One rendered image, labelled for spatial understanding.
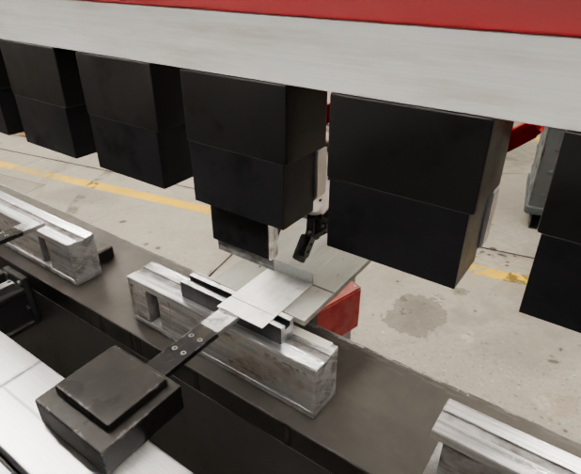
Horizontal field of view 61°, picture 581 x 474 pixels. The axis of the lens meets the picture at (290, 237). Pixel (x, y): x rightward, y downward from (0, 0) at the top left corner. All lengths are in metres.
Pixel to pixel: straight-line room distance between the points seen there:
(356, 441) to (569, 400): 1.55
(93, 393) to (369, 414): 0.38
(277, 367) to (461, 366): 1.52
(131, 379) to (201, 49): 0.37
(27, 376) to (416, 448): 0.52
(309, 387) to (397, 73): 0.44
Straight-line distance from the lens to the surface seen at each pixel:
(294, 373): 0.71
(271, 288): 0.77
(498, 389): 2.13
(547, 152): 3.17
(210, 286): 0.79
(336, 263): 0.83
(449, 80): 0.43
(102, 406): 0.58
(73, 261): 1.05
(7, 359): 0.77
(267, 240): 0.63
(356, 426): 0.75
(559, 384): 2.26
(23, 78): 0.90
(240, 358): 0.77
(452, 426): 0.65
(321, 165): 0.59
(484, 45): 0.42
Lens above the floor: 1.45
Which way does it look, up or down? 30 degrees down
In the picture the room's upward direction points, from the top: straight up
